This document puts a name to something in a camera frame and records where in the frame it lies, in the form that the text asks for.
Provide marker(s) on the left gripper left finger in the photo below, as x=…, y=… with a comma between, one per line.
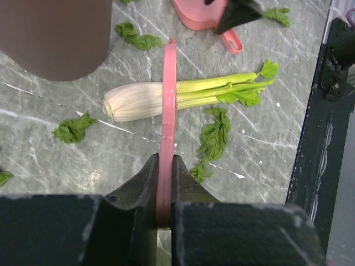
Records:
x=136, y=233

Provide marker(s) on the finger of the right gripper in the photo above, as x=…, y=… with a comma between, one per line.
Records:
x=238, y=12

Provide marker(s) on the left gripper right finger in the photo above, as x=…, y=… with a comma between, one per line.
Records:
x=184, y=188

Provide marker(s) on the pink dustpan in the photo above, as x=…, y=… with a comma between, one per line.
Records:
x=196, y=15

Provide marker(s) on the pink hand brush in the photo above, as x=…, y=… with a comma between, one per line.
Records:
x=163, y=192

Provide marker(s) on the green scrap right of bin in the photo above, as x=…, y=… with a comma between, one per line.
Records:
x=280, y=15

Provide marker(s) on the long green paper scrap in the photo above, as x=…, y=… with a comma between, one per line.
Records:
x=213, y=141

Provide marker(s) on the celery stalk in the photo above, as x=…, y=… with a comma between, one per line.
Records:
x=137, y=101

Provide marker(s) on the green scrap near celery root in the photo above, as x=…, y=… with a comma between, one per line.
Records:
x=73, y=131

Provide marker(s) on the green scrap by bin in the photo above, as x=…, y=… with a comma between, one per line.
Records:
x=131, y=35

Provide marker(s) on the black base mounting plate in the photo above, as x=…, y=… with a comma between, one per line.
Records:
x=316, y=171

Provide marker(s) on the green leafy lettuce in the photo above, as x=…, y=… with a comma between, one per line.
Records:
x=5, y=177

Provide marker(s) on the brown trash bin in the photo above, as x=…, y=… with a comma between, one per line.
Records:
x=56, y=40

